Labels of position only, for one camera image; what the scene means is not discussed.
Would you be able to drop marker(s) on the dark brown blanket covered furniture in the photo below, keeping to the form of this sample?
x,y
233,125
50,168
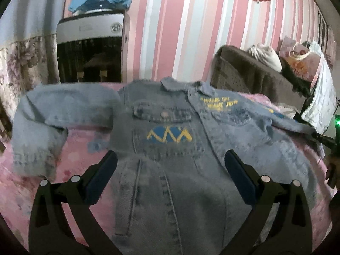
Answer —
x,y
236,70

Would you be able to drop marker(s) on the blue denim jacket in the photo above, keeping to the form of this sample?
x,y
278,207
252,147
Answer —
x,y
170,151

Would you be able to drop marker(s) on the white floral quilt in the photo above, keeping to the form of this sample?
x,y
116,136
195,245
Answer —
x,y
323,105

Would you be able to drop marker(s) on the pink floral bed sheet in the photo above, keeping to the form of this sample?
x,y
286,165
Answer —
x,y
79,151

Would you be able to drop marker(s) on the silver black water dispenser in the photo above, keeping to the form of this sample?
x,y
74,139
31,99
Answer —
x,y
92,47

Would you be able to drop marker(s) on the pink floral gift bag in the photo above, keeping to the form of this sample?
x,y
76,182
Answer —
x,y
304,63

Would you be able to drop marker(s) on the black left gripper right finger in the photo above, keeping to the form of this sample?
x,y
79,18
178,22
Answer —
x,y
279,221

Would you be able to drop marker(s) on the white folded garment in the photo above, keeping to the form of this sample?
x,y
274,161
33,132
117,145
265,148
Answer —
x,y
266,55

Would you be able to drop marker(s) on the black garment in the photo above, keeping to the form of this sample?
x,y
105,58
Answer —
x,y
299,85

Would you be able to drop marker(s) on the floral beige curtain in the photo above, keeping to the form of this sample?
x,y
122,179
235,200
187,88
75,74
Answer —
x,y
28,52

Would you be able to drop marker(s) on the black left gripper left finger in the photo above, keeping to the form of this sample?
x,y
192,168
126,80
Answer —
x,y
61,221

